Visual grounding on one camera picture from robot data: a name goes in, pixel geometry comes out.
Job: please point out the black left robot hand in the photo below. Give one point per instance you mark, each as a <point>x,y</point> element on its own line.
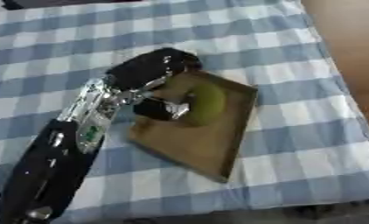
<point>147,68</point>

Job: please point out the green round toy fruit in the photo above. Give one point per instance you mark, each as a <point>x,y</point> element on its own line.
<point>207,104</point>

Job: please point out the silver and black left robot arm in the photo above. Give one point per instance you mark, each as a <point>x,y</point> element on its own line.
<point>55,151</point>

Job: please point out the tan cardboard box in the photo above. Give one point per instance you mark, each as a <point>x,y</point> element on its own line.
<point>203,140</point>

